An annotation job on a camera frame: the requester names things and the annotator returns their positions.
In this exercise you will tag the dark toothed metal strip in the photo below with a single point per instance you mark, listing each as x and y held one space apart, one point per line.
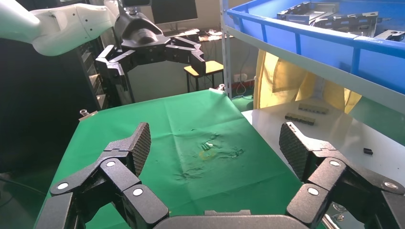
300 118
311 108

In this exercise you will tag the white wall socket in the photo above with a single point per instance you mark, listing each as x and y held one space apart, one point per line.
240 76

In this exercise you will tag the green table cloth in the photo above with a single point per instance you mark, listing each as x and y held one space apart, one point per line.
205 189

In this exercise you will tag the black computer monitor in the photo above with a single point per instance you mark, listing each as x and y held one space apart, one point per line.
174 11

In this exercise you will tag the black server rack cabinet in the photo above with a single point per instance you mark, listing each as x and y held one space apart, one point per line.
47 110

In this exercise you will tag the small black plastic part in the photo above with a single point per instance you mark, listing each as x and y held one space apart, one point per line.
368 151

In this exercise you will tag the silver binder clip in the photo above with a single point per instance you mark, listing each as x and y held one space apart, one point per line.
87 114
220 88
338 217

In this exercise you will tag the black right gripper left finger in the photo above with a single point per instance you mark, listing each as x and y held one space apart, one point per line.
140 148

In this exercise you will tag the blue plastic bin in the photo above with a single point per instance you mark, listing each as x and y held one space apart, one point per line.
316 47

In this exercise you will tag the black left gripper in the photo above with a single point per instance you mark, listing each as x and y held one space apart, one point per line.
139 31

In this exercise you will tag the yellow fabric bag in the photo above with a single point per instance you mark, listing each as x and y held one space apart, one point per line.
284 82

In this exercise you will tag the computer keyboard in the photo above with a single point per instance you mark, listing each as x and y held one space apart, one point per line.
174 32

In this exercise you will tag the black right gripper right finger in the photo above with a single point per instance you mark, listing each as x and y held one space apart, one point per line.
292 148

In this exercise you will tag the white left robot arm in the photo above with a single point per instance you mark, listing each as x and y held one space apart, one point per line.
63 28

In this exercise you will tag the yellow wooden stool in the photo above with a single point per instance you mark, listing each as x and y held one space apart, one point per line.
212 67

